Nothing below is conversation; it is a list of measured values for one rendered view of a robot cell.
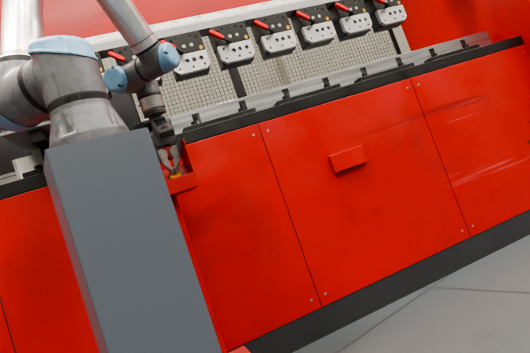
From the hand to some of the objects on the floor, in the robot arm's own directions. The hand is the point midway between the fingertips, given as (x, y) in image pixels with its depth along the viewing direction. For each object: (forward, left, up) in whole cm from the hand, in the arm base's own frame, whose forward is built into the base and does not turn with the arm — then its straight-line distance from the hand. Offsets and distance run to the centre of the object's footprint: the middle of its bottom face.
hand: (174, 170), depth 127 cm
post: (+89, -87, -73) cm, 144 cm away
